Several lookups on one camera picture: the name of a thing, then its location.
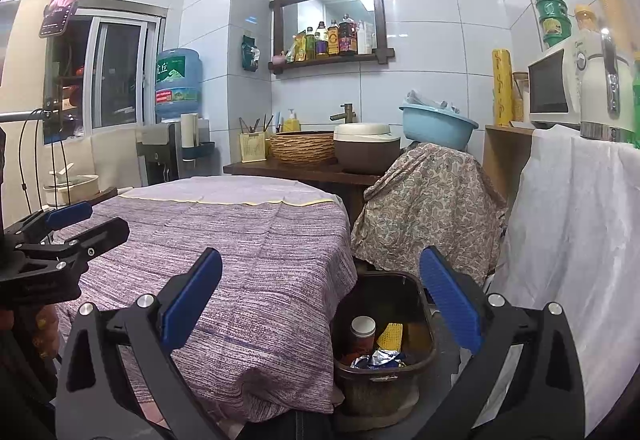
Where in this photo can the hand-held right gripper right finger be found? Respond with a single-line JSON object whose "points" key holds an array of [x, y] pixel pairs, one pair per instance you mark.
{"points": [[450, 305]]}

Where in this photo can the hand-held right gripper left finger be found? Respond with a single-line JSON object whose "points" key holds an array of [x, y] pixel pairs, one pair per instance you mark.
{"points": [[192, 300]]}

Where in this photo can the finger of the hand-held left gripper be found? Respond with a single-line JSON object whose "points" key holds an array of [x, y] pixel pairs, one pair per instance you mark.
{"points": [[67, 214], [100, 235]]}

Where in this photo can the yellow foam net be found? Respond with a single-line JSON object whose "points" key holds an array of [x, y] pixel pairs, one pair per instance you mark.
{"points": [[390, 337]]}

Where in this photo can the red snack canister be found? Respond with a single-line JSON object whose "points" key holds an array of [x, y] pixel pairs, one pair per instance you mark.
{"points": [[362, 327]]}

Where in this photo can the silver foil wrapper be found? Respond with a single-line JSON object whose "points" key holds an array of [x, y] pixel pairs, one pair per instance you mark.
{"points": [[377, 360]]}

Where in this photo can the black trash bin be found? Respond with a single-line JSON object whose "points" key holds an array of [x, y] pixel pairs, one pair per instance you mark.
{"points": [[370, 385]]}

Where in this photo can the person's left hand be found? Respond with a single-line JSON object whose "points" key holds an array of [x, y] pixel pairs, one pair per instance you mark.
{"points": [[42, 325]]}

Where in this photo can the white pot with glass lid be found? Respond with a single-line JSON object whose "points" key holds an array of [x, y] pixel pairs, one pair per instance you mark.
{"points": [[75, 187]]}

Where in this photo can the purple striped tablecloth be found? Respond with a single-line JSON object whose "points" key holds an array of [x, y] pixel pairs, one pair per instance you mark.
{"points": [[240, 260]]}

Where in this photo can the water dispenser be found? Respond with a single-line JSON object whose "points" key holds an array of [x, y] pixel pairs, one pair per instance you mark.
{"points": [[155, 150]]}

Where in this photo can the floral cloth cover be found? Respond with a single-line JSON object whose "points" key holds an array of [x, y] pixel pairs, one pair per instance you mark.
{"points": [[430, 205]]}

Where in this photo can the white paper roll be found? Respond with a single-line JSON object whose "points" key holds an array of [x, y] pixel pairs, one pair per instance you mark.
{"points": [[189, 135]]}

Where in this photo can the white cloth cover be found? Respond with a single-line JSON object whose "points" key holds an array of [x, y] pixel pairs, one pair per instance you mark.
{"points": [[575, 245]]}

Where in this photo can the sliding window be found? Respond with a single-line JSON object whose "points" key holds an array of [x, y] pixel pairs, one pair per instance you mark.
{"points": [[120, 70]]}

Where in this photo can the dark wooden counter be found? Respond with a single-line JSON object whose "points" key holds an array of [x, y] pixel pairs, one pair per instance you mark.
{"points": [[280, 169]]}

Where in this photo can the wooden cabinet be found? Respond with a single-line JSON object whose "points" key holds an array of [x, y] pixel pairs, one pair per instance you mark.
{"points": [[502, 155]]}

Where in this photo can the beige utensil holder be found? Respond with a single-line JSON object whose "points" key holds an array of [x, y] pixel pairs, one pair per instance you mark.
{"points": [[252, 148]]}

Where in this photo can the person's jeans leg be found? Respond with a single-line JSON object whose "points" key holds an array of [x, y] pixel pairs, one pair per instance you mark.
{"points": [[300, 427]]}

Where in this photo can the blue water jug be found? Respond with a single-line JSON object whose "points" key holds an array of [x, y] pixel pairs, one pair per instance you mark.
{"points": [[177, 85]]}

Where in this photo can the brown rice cooker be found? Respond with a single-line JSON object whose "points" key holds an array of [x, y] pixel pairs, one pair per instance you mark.
{"points": [[365, 150]]}

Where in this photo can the blue plastic basin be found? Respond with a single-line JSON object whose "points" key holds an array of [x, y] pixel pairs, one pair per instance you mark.
{"points": [[437, 128]]}

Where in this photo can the wicker basket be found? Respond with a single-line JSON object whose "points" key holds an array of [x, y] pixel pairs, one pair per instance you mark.
{"points": [[302, 148]]}

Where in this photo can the yellow soap bottle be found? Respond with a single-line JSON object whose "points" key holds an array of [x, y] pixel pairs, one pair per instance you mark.
{"points": [[292, 124]]}

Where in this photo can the white plastic bag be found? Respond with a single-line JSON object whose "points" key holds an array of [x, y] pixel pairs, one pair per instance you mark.
{"points": [[430, 99]]}

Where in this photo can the smartphone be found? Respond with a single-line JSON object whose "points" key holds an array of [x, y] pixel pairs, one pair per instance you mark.
{"points": [[62, 5]]}

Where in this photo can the glass jar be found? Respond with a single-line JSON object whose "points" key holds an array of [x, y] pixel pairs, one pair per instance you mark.
{"points": [[521, 100]]}

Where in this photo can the brass faucet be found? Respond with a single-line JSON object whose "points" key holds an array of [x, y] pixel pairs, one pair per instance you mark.
{"points": [[346, 113]]}

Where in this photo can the yellow wrap roll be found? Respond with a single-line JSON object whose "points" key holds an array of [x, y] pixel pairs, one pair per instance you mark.
{"points": [[502, 88]]}

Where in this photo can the white microwave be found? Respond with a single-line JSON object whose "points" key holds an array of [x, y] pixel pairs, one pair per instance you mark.
{"points": [[547, 80]]}

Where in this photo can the pink teapot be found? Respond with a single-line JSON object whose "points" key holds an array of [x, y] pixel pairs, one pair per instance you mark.
{"points": [[278, 59]]}

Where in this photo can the white kettle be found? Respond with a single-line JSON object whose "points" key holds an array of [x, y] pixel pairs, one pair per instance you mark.
{"points": [[595, 85]]}

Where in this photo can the row of condiment bottles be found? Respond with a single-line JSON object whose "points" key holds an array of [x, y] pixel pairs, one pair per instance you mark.
{"points": [[345, 38]]}

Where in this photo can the stack of green bowls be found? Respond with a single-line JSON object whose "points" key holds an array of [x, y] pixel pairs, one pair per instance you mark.
{"points": [[552, 23]]}

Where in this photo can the wooden framed mirror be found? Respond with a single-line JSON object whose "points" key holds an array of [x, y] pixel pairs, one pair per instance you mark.
{"points": [[325, 15]]}

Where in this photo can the yellow capped bottle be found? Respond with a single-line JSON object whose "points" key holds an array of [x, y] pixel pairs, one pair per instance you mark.
{"points": [[586, 19]]}

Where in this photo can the green wall packet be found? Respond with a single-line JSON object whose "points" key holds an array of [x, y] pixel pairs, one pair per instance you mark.
{"points": [[250, 53]]}

